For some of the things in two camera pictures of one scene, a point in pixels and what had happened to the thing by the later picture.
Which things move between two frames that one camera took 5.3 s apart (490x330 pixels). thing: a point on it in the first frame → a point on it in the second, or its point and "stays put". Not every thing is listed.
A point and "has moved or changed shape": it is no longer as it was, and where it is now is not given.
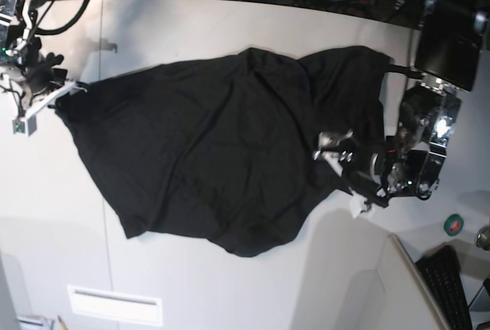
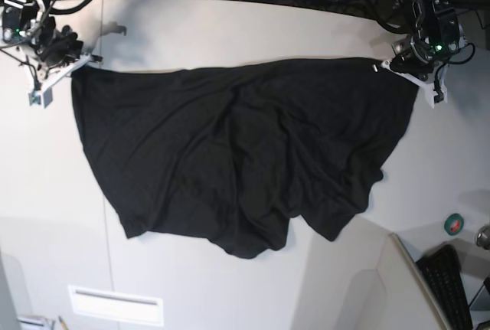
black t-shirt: x=223 y=148 has moved or changed shape
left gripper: x=37 y=70 → x=60 y=47
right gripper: x=377 y=170 → x=417 y=59
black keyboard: x=439 y=269 stays put
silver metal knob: x=482 y=237 stays put
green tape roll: x=453 y=224 stays put
